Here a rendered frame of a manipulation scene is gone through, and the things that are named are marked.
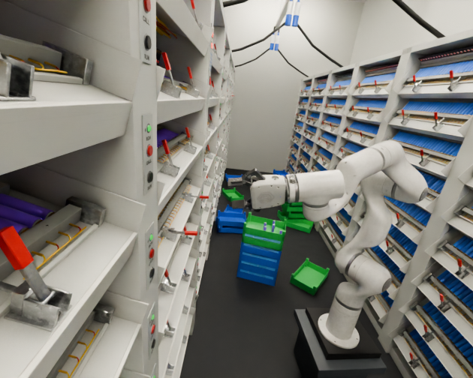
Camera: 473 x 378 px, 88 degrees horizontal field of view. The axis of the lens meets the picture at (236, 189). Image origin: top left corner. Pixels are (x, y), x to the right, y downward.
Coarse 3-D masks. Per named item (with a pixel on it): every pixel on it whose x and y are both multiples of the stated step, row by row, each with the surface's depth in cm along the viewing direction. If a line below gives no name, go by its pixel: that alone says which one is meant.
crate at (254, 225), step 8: (248, 216) 192; (256, 216) 194; (248, 224) 190; (256, 224) 191; (272, 224) 192; (280, 224) 190; (248, 232) 177; (256, 232) 176; (264, 232) 174; (272, 232) 172; (280, 240) 173
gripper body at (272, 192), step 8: (264, 176) 70; (272, 176) 70; (280, 176) 70; (256, 184) 68; (264, 184) 67; (272, 184) 68; (280, 184) 68; (256, 192) 69; (264, 192) 69; (272, 192) 69; (280, 192) 69; (256, 200) 71; (264, 200) 71; (272, 200) 71; (280, 200) 72; (256, 208) 74
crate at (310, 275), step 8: (304, 264) 211; (312, 264) 210; (296, 272) 198; (304, 272) 205; (312, 272) 207; (320, 272) 208; (296, 280) 189; (304, 280) 196; (312, 280) 197; (320, 280) 198; (304, 288) 186; (312, 288) 189
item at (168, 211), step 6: (186, 180) 105; (186, 186) 102; (180, 192) 92; (174, 198) 86; (180, 198) 91; (174, 204) 83; (180, 204) 87; (168, 210) 78; (174, 210) 81; (162, 216) 73; (168, 216) 76; (162, 222) 70
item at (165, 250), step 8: (192, 176) 108; (192, 184) 109; (200, 184) 109; (192, 192) 103; (184, 200) 93; (176, 208) 85; (184, 208) 87; (176, 216) 81; (184, 216) 83; (168, 224) 75; (176, 224) 77; (184, 224) 78; (160, 240) 67; (168, 240) 68; (176, 240) 70; (160, 248) 64; (168, 248) 65; (160, 256) 61; (168, 256) 62; (160, 264) 59; (160, 272) 52; (160, 280) 55
